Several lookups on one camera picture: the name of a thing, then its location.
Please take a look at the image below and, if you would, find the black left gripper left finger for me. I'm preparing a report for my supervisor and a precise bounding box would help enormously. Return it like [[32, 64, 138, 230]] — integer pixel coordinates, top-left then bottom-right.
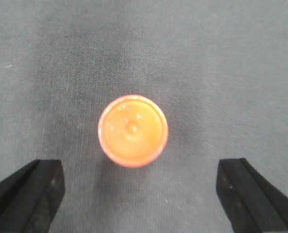
[[0, 159, 65, 233]]

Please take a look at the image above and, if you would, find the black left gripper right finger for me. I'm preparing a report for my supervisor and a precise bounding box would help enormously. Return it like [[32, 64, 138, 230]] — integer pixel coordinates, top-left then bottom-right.
[[216, 158, 288, 233]]

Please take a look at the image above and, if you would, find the orange cylindrical capacitor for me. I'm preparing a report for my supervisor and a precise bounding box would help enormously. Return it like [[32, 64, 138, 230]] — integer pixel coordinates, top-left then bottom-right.
[[98, 95, 169, 167]]

